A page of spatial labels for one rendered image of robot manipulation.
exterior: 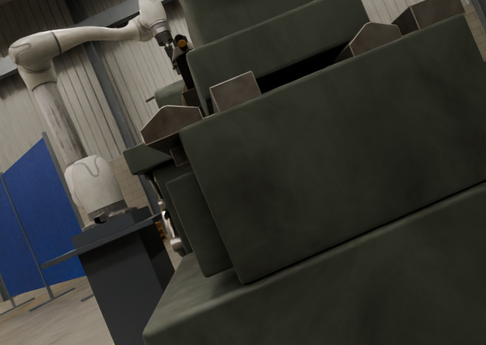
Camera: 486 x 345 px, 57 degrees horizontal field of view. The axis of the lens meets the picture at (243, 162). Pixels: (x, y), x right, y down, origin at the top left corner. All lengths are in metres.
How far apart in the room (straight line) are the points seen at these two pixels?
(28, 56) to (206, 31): 1.53
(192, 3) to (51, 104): 1.61
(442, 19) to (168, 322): 0.39
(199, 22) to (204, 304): 0.32
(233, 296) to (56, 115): 1.75
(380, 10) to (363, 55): 12.31
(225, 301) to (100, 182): 1.43
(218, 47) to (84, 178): 1.40
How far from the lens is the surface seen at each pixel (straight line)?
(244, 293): 0.43
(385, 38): 0.47
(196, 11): 0.56
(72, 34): 2.08
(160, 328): 0.45
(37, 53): 2.03
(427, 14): 0.49
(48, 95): 2.13
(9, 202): 8.71
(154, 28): 2.18
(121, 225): 1.75
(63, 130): 2.09
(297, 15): 0.51
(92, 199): 1.83
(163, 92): 1.98
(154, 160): 1.01
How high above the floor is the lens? 0.78
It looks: 1 degrees up
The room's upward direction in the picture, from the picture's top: 23 degrees counter-clockwise
